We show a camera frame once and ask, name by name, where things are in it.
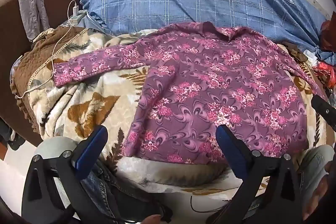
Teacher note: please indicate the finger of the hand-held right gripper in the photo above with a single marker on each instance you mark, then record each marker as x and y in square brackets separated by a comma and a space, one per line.
[325, 111]

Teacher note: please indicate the grey hanging cloth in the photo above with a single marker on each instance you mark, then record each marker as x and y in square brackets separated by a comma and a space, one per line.
[30, 3]

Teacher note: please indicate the grey round object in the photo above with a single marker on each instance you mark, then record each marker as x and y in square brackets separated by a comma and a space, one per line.
[52, 146]

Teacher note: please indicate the purple floral shirt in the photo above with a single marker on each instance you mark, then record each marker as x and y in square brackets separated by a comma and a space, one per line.
[210, 92]

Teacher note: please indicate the person's left hand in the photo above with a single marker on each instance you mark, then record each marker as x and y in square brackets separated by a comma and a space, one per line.
[153, 220]

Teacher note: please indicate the red plastic bag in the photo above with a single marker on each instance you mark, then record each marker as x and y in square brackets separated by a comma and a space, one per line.
[325, 71]

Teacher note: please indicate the person's right hand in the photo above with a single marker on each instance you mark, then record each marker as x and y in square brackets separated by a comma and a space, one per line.
[316, 195]

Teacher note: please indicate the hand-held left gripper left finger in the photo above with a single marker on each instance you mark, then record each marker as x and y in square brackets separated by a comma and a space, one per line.
[90, 148]

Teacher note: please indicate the dark red cloth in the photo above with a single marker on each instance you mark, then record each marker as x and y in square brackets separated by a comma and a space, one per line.
[329, 32]

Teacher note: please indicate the white power strip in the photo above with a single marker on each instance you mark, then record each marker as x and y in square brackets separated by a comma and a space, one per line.
[76, 18]

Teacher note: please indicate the beige leaf print blanket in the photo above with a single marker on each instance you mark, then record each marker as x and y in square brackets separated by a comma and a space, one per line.
[105, 98]

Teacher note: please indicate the brown quilted blanket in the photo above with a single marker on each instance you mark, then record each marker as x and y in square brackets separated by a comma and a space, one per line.
[31, 66]

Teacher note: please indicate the blue denim jeans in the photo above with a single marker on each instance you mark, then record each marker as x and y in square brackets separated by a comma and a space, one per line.
[101, 195]

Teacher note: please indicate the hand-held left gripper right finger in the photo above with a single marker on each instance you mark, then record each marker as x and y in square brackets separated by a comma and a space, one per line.
[232, 150]

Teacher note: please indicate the white charger plug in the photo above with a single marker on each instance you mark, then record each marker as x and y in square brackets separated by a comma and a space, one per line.
[75, 9]

